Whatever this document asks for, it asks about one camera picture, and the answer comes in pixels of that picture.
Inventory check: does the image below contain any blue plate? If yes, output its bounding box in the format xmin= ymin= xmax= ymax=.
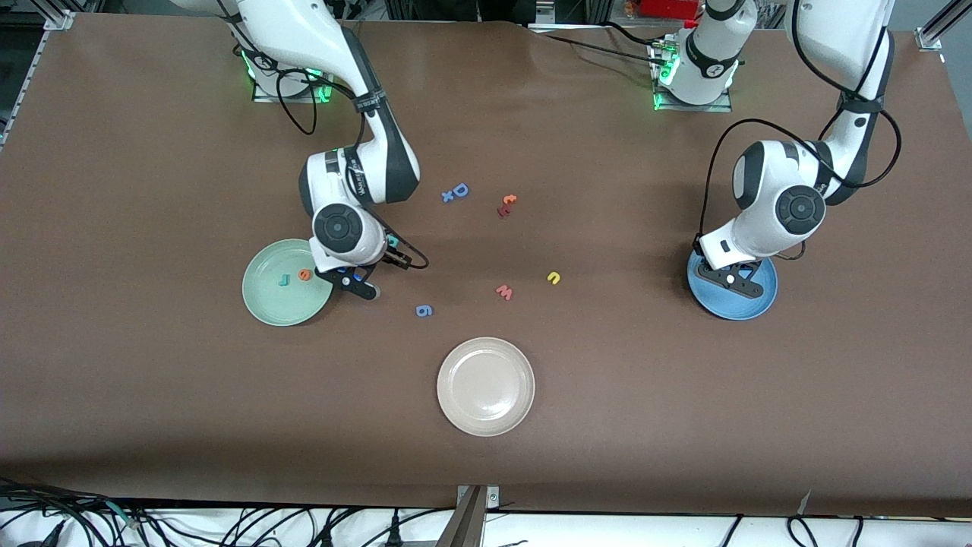
xmin=686 ymin=247 xmax=779 ymax=321

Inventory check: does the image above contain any mint green plate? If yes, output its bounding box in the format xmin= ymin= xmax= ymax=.
xmin=241 ymin=239 xmax=335 ymax=327

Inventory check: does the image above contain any beige plate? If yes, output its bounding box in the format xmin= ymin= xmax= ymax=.
xmin=437 ymin=337 xmax=536 ymax=438

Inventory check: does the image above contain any brown table cover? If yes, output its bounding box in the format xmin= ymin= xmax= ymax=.
xmin=0 ymin=14 xmax=972 ymax=519

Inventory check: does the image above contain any red box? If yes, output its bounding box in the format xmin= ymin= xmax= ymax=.
xmin=640 ymin=0 xmax=701 ymax=21

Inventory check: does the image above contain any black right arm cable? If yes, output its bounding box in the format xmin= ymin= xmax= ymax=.
xmin=216 ymin=0 xmax=431 ymax=272

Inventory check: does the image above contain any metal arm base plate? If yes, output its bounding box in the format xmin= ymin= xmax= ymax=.
xmin=652 ymin=38 xmax=734 ymax=113
xmin=251 ymin=46 xmax=335 ymax=103

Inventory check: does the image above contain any black base cable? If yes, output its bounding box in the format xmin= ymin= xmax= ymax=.
xmin=532 ymin=21 xmax=669 ymax=62

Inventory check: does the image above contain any grey metal table bracket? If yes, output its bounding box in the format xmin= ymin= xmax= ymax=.
xmin=434 ymin=485 xmax=500 ymax=547

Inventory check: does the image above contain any aluminium frame profile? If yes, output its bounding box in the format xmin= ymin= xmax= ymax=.
xmin=915 ymin=0 xmax=972 ymax=52
xmin=0 ymin=8 xmax=75 ymax=149

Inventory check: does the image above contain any black floor cable tangle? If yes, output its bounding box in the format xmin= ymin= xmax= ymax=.
xmin=0 ymin=477 xmax=456 ymax=547

